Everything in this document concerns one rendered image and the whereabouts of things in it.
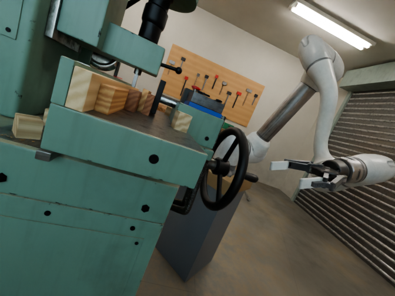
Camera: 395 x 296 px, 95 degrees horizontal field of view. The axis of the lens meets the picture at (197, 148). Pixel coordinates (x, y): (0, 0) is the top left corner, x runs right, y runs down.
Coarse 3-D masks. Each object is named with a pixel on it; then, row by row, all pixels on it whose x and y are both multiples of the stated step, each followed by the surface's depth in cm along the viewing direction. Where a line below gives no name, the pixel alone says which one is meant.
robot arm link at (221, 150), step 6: (228, 138) 106; (234, 138) 105; (222, 144) 107; (228, 144) 105; (216, 150) 111; (222, 150) 107; (234, 150) 105; (216, 156) 110; (222, 156) 107; (234, 156) 106; (234, 162) 108
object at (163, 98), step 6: (162, 84) 47; (162, 90) 47; (156, 96) 47; (162, 96) 51; (156, 102) 48; (162, 102) 52; (168, 102) 52; (174, 102) 52; (156, 108) 48; (174, 108) 53
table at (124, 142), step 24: (48, 120) 22; (72, 120) 22; (96, 120) 23; (120, 120) 26; (144, 120) 35; (168, 120) 51; (48, 144) 22; (72, 144) 23; (96, 144) 23; (120, 144) 24; (144, 144) 25; (168, 144) 26; (192, 144) 30; (120, 168) 25; (144, 168) 26; (168, 168) 26; (192, 168) 27
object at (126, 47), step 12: (108, 36) 42; (120, 36) 43; (132, 36) 43; (108, 48) 43; (120, 48) 44; (132, 48) 44; (144, 48) 45; (156, 48) 45; (120, 60) 46; (132, 60) 45; (144, 60) 45; (156, 60) 46; (144, 72) 52; (156, 72) 47
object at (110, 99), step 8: (104, 88) 25; (112, 88) 26; (120, 88) 35; (104, 96) 26; (112, 96) 26; (120, 96) 31; (96, 104) 26; (104, 104) 26; (112, 104) 27; (120, 104) 34; (104, 112) 26; (112, 112) 29
